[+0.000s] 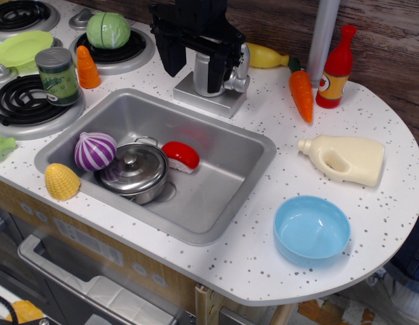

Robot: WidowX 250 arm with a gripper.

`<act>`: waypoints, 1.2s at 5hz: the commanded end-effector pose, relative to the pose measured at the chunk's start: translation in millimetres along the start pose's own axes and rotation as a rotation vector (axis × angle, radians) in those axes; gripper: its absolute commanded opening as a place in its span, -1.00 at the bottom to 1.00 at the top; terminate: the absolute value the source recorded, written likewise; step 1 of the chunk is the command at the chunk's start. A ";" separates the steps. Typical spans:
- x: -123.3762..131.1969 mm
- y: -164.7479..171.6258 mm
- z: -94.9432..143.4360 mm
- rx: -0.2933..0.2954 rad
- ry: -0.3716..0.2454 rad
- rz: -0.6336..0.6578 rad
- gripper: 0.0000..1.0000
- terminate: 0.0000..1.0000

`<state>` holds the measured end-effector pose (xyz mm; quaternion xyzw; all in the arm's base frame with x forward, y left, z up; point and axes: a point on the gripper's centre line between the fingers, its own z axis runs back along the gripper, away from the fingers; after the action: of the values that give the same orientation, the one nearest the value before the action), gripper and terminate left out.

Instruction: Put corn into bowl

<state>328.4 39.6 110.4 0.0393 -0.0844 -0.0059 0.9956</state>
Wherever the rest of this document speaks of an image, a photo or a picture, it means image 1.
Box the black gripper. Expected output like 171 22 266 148
148 1 245 93

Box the yellow toy corn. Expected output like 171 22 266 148
45 163 81 200

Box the light blue plastic bowl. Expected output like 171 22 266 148
273 196 351 267

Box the silver toy faucet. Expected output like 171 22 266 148
173 44 250 118

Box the black rear right burner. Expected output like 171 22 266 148
69 28 155 76

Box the black burner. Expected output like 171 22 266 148
0 74 85 140
0 1 60 33
69 28 155 76

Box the yellow toy squeeze bottle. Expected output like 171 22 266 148
246 42 290 68

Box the green toy cabbage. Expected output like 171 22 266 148
86 12 131 49

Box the red toy cheese wedge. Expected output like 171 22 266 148
162 142 200 174

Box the orange toy carrot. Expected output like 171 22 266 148
288 57 314 123

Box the orange toy carrot tip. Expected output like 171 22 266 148
76 45 101 89

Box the silver stove knob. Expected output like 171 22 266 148
68 9 93 30
0 64 18 86

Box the steel pot with lid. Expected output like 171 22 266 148
95 136 169 204

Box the grey metal pole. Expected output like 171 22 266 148
306 0 340 85

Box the purple striped toy onion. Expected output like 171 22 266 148
74 132 117 171

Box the green toy pea can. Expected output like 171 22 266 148
35 47 81 106

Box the red toy ketchup bottle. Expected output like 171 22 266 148
315 24 357 108

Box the silver toy sink basin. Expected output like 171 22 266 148
35 89 276 245

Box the light green plastic plate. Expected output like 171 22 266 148
0 30 53 67

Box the black front left burner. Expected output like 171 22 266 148
0 74 85 140

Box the black rear left burner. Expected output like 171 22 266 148
0 1 60 33

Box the cream toy detergent bottle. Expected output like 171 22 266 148
296 135 385 186

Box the silver stove knob left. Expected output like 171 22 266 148
0 64 18 86

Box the yellow object on floor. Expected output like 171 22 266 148
12 301 44 324

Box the silver oven door handle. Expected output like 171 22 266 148
18 235 180 324

